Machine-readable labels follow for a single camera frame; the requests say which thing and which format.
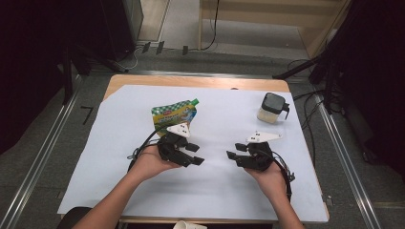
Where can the light wooden frame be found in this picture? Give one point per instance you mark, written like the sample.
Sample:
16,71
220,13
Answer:
254,8

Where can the metal floor rail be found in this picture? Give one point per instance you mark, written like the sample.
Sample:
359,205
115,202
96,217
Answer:
347,165
41,159

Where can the black tripod stand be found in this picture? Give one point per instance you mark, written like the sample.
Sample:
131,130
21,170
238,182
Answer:
321,60

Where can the black cabinet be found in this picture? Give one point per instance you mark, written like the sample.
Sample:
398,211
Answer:
117,28

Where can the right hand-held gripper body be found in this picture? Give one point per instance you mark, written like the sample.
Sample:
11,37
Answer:
259,157

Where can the wooden table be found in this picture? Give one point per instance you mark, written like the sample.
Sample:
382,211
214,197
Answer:
191,81

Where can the black metal stand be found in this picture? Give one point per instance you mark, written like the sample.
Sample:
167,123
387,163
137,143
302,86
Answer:
67,79

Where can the person's right hand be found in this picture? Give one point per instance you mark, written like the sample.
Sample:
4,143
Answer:
272,181

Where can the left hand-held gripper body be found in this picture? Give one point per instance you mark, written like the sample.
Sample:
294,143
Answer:
168,146

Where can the clear jar with dark lid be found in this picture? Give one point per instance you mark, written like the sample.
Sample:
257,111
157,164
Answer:
272,109

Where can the dark rounded object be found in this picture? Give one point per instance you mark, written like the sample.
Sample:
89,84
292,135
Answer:
71,218

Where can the person's left hand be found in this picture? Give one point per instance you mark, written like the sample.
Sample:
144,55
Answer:
149,163

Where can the white paper sheet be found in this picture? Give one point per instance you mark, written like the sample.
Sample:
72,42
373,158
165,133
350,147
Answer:
121,127

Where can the white rounded object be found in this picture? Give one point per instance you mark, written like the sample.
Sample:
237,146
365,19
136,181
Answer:
187,225

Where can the green yellow refill pouch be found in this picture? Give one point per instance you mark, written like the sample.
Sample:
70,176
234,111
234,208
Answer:
173,115

